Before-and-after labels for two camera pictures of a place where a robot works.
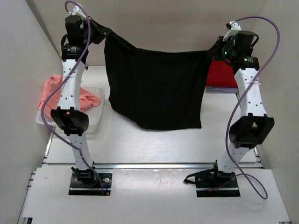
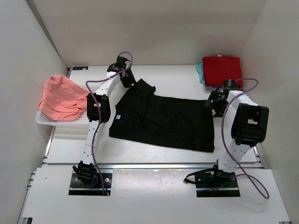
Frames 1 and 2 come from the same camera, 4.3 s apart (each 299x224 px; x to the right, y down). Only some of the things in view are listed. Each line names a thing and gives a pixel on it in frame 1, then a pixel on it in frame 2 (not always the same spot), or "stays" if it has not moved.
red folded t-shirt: [220, 74] stays
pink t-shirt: [50, 83] stays
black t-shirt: [156, 90] -> [139, 115]
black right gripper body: [217, 45] -> [212, 103]
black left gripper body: [100, 32] -> [128, 80]
